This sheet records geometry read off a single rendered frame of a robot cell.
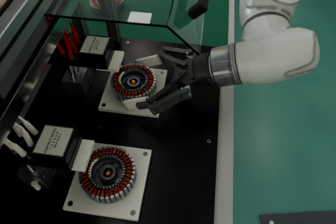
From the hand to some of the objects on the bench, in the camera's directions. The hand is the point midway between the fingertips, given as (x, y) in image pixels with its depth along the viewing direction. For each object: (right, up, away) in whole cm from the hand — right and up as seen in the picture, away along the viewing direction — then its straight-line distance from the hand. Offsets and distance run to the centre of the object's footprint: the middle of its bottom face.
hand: (135, 82), depth 73 cm
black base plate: (-4, -13, -3) cm, 14 cm away
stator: (0, -1, +2) cm, 2 cm away
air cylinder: (-15, 0, +4) cm, 15 cm away
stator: (-4, -20, -13) cm, 24 cm away
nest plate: (-4, -21, -12) cm, 24 cm away
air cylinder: (-18, -20, -10) cm, 29 cm away
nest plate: (0, -2, +3) cm, 3 cm away
